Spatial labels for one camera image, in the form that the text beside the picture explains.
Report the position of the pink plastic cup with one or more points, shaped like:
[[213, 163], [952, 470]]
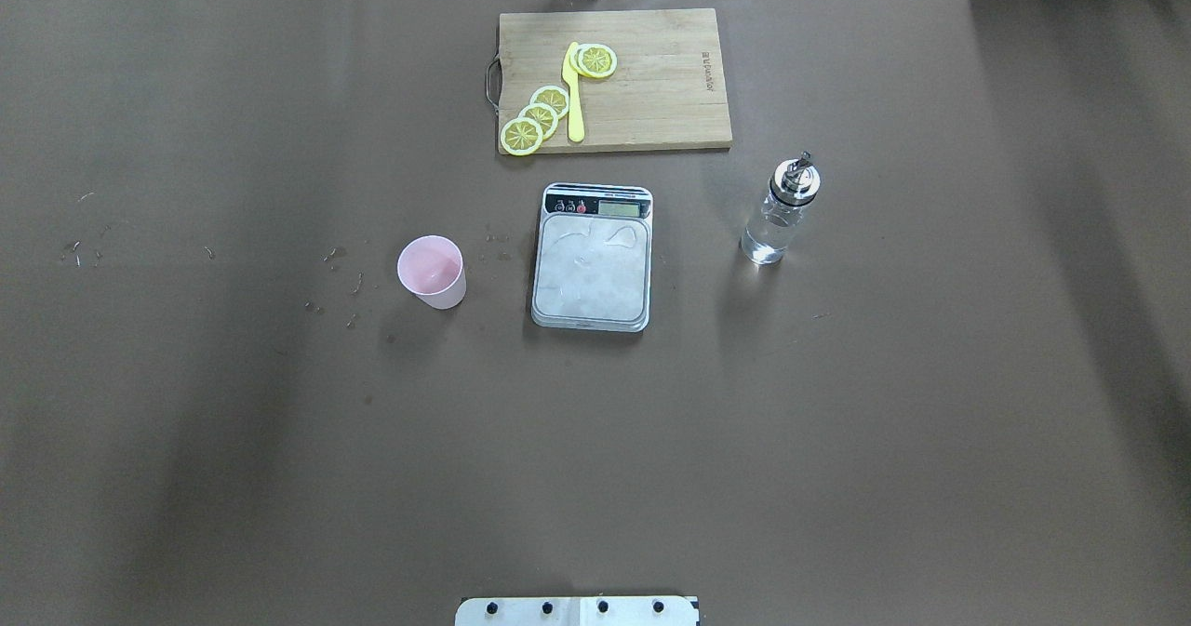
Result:
[[431, 267]]

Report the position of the digital kitchen scale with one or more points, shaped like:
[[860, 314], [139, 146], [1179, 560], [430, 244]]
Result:
[[592, 268]]

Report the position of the yellow plastic knife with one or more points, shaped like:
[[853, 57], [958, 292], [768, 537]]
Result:
[[571, 77]]

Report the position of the lemon slice middle left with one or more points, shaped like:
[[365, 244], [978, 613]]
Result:
[[544, 116]]

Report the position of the lemon slice upper left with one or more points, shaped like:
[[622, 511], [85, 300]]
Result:
[[557, 98]]

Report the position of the wooden cutting board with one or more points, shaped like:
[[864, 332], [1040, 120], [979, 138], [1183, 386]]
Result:
[[668, 93]]

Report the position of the lemon slice right top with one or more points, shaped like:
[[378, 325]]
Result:
[[599, 61]]

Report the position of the lemon slice right under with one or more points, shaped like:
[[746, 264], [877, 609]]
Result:
[[574, 63]]

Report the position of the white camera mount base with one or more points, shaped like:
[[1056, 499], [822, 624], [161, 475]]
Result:
[[580, 610]]

